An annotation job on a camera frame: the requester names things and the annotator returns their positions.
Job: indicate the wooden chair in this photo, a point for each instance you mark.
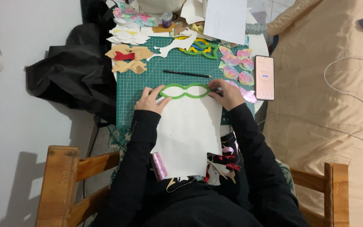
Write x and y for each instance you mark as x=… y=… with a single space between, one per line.
x=61 y=186

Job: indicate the white smartphone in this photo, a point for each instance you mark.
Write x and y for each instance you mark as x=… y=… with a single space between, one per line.
x=264 y=78

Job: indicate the floral seat cushion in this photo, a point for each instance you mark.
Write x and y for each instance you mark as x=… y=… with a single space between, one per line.
x=118 y=138

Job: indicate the bed with beige cover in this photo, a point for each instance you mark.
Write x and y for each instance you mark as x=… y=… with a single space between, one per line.
x=326 y=126

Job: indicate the person's left hand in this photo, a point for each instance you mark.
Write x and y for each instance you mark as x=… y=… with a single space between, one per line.
x=151 y=103

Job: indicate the pile of coloured plastic templates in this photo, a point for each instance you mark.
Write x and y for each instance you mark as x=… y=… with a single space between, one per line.
x=205 y=49

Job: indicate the white faux leather sheet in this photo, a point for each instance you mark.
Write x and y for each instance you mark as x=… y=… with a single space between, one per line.
x=187 y=138

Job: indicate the heap of paper scraps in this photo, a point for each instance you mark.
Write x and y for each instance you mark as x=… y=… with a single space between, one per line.
x=189 y=15

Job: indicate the green cutting mat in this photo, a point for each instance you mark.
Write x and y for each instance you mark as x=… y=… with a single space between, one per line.
x=156 y=75

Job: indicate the black plastic bag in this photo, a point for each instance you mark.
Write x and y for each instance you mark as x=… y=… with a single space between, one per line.
x=71 y=69

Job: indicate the white bow-shaped cutout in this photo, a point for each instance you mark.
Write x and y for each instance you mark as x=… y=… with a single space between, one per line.
x=175 y=47

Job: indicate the pink holographic cutout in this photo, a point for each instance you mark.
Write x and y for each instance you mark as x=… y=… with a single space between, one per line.
x=247 y=94

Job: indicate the white paper sheet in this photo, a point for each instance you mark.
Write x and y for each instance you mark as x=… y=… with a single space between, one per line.
x=225 y=19

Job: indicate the tan bow cutout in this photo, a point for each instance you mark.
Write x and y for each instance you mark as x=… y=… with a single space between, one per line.
x=129 y=66
x=121 y=50

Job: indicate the red bow cutout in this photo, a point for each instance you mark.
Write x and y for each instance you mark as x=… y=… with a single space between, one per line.
x=124 y=56

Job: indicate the person's right fingers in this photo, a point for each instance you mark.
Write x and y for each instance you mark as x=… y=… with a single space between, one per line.
x=215 y=88

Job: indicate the pile of pastel scraps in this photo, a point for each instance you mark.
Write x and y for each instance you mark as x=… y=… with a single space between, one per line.
x=134 y=14

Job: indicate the pink glitter roll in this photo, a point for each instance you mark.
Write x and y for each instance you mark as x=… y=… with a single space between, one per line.
x=158 y=166

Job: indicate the pile of white cutouts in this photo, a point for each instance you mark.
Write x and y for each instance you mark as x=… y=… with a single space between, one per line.
x=128 y=36

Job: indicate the pile of scraps on lap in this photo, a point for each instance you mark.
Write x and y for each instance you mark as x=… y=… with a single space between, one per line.
x=224 y=164

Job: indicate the black pencil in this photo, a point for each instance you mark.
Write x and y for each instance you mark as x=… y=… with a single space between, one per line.
x=187 y=74

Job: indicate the small purple glitter jar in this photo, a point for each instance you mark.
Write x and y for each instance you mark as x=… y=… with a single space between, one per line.
x=167 y=19

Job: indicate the person's right hand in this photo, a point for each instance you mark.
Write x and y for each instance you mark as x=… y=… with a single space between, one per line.
x=228 y=96

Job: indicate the green bow-shaped plastic template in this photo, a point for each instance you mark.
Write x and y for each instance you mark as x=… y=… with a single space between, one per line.
x=169 y=87

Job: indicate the group of pastel rainbow cutouts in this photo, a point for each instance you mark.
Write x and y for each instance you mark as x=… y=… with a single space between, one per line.
x=236 y=64

